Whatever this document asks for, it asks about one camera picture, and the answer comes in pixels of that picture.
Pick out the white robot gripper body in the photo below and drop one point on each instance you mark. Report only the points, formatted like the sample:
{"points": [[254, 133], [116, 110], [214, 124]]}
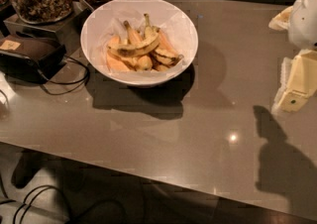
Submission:
{"points": [[304, 20]]}

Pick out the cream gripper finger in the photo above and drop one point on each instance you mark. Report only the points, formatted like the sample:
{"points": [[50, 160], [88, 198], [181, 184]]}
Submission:
{"points": [[298, 82], [280, 22]]}

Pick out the spotted yellow banana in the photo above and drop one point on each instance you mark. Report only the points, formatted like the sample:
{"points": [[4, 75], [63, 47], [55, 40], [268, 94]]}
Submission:
{"points": [[139, 49]]}

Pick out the brown spotted banana right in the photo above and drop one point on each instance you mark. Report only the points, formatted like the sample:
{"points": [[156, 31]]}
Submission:
{"points": [[166, 57]]}

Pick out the small banana bottom centre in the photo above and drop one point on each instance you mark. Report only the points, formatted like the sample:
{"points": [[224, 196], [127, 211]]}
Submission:
{"points": [[144, 63]]}

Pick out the white bowl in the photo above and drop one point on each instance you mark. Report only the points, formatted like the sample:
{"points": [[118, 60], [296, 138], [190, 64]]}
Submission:
{"points": [[139, 41]]}

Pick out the yellow banana left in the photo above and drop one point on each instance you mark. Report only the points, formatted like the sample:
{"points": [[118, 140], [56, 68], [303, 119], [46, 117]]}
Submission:
{"points": [[113, 62]]}

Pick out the metal tray under jars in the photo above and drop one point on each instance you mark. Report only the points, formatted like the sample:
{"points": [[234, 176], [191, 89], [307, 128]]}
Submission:
{"points": [[66, 31]]}

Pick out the black device with label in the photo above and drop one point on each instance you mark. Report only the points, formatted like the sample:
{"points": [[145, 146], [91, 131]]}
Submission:
{"points": [[30, 59]]}

